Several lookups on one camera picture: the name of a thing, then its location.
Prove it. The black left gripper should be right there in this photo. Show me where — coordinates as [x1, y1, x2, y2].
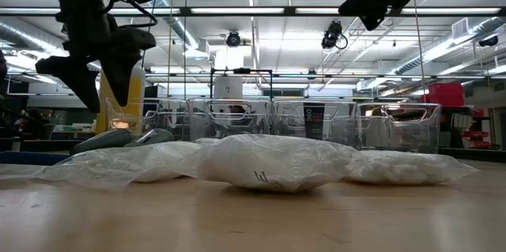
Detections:
[34, 0, 157, 114]

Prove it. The clear plastic bin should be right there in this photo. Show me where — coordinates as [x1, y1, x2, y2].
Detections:
[185, 97, 273, 142]
[104, 97, 190, 143]
[354, 102, 442, 154]
[270, 100, 359, 145]

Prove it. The black overhead camera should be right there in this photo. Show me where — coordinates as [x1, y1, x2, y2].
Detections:
[225, 29, 243, 48]

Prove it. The black overhead beam with lights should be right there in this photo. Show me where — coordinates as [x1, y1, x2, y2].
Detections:
[0, 5, 506, 17]

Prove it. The person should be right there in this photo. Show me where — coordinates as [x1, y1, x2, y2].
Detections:
[15, 107, 55, 141]

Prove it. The red plastic storage bin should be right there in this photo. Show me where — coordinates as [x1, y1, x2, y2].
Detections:
[421, 81, 466, 107]

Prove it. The black ceiling fixture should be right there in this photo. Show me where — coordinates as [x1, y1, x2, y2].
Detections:
[478, 35, 500, 47]

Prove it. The black hanging cable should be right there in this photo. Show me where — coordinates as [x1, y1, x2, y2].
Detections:
[140, 0, 163, 70]

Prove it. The yellow wipes canister white lid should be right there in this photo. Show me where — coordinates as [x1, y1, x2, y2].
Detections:
[94, 63, 146, 137]

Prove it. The black tubular stand frame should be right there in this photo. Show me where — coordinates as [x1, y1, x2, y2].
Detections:
[209, 67, 274, 103]

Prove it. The black ceiling-mounted camera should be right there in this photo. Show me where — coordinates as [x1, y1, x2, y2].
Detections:
[319, 19, 349, 51]

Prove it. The grey oval toiletry container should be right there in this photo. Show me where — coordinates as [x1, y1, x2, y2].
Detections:
[70, 128, 136, 156]
[125, 127, 175, 149]

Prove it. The red parts rack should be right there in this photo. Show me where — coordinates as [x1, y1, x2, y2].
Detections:
[458, 105, 495, 150]

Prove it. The silver air duct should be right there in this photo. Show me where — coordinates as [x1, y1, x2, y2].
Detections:
[136, 0, 210, 60]
[393, 17, 506, 76]

